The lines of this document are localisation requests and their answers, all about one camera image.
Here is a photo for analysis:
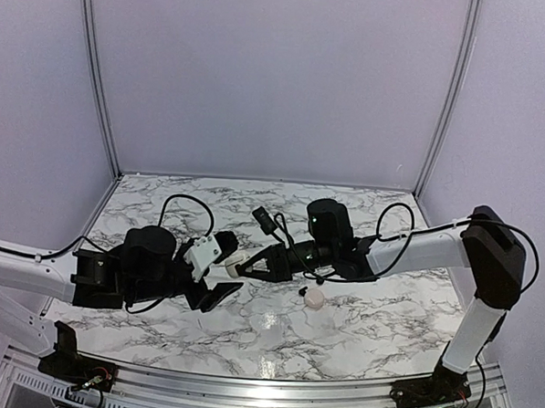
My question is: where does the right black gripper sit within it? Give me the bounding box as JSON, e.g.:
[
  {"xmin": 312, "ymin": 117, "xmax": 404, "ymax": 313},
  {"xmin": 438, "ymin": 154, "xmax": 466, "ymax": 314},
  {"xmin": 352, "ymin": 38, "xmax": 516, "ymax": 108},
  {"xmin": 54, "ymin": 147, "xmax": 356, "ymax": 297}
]
[{"xmin": 236, "ymin": 236, "xmax": 337, "ymax": 288}]

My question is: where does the white earbud charging case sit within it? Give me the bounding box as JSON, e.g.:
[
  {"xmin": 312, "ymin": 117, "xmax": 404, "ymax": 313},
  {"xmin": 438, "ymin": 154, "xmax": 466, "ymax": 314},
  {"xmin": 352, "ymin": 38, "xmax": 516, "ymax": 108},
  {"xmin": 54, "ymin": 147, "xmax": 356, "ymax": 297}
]
[{"xmin": 224, "ymin": 250, "xmax": 251, "ymax": 279}]

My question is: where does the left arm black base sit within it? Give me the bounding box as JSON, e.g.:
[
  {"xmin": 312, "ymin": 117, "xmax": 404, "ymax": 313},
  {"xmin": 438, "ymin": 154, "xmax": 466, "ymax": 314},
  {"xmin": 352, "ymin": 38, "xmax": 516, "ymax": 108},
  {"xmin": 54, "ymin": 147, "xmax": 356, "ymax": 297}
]
[{"xmin": 37, "ymin": 320, "xmax": 119, "ymax": 392}]

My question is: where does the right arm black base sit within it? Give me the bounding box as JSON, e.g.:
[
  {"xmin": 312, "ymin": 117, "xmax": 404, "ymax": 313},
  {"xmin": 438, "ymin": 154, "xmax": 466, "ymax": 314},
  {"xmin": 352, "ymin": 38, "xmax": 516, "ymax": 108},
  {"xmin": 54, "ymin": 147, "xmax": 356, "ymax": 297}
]
[{"xmin": 390, "ymin": 358, "xmax": 471, "ymax": 408}]

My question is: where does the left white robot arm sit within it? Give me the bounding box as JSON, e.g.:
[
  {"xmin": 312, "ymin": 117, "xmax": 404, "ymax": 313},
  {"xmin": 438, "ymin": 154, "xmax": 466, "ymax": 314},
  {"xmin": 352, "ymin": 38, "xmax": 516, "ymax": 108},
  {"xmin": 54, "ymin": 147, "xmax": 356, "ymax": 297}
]
[{"xmin": 0, "ymin": 225, "xmax": 243, "ymax": 381}]

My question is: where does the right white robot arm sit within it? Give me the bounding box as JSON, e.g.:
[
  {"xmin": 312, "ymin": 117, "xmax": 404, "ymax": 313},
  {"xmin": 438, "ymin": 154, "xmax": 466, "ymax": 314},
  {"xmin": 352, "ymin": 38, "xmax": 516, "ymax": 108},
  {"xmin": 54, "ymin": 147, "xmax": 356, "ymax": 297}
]
[{"xmin": 236, "ymin": 198, "xmax": 528, "ymax": 403}]

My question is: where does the pink round earbud case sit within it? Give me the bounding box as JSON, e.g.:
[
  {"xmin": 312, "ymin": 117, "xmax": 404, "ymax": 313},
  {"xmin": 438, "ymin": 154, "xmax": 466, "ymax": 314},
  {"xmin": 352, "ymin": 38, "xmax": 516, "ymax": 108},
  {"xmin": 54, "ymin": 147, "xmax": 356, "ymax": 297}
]
[{"xmin": 303, "ymin": 288, "xmax": 325, "ymax": 309}]

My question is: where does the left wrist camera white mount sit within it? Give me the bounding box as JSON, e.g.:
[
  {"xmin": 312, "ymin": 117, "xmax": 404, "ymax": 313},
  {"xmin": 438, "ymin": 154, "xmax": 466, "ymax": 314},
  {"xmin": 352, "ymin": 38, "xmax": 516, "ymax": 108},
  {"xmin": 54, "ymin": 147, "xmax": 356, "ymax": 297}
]
[{"xmin": 183, "ymin": 235, "xmax": 222, "ymax": 282}]

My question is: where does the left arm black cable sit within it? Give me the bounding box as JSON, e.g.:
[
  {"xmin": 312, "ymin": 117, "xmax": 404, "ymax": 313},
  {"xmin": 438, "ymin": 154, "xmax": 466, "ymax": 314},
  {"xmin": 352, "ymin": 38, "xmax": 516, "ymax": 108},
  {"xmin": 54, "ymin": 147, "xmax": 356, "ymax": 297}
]
[{"xmin": 0, "ymin": 184, "xmax": 217, "ymax": 319}]

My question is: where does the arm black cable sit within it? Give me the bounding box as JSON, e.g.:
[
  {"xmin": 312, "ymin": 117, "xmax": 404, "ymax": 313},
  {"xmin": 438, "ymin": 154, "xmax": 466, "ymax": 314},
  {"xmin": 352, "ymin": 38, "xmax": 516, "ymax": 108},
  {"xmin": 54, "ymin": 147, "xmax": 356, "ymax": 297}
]
[
  {"xmin": 267, "ymin": 195, "xmax": 542, "ymax": 304},
  {"xmin": 0, "ymin": 184, "xmax": 217, "ymax": 319}
]

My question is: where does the aluminium front rail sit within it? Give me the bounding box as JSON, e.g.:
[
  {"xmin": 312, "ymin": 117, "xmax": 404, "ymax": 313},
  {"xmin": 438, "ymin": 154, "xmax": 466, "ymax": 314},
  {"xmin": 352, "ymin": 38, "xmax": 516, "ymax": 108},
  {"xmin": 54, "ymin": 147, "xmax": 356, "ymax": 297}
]
[{"xmin": 0, "ymin": 346, "xmax": 510, "ymax": 408}]

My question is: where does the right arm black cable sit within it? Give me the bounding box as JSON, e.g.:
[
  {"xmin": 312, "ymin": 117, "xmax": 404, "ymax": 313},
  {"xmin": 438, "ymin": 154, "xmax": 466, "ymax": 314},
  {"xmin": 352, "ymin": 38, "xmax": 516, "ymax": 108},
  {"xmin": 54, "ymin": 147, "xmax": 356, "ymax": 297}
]
[{"xmin": 267, "ymin": 195, "xmax": 542, "ymax": 304}]

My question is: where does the right aluminium corner post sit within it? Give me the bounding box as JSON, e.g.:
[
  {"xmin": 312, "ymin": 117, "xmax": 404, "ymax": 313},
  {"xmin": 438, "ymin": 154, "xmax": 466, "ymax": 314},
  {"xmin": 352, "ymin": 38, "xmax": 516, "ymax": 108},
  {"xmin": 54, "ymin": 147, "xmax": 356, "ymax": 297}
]
[{"xmin": 412, "ymin": 0, "xmax": 484, "ymax": 202}]

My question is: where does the aluminium corner post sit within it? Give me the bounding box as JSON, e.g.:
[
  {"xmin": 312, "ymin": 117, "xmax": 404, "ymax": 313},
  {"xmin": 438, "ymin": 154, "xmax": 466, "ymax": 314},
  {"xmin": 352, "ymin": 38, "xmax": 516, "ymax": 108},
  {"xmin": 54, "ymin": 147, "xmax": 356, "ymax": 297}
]
[
  {"xmin": 80, "ymin": 0, "xmax": 122, "ymax": 181},
  {"xmin": 412, "ymin": 0, "xmax": 484, "ymax": 202}
]

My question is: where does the left aluminium corner post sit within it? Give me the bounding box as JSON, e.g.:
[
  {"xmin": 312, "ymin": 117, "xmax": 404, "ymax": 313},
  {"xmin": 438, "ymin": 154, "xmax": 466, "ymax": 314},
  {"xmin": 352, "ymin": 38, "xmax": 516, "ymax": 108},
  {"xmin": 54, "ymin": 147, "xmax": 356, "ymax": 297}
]
[{"xmin": 80, "ymin": 0, "xmax": 122, "ymax": 181}]

